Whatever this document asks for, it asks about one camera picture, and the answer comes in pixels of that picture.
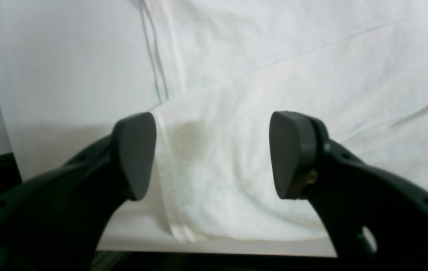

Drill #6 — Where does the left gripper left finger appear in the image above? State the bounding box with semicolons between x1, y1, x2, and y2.
0;113;156;271

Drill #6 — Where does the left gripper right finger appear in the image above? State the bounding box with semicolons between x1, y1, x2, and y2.
269;111;428;271

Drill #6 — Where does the white printed T-shirt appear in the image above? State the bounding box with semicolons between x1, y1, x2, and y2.
141;0;428;243

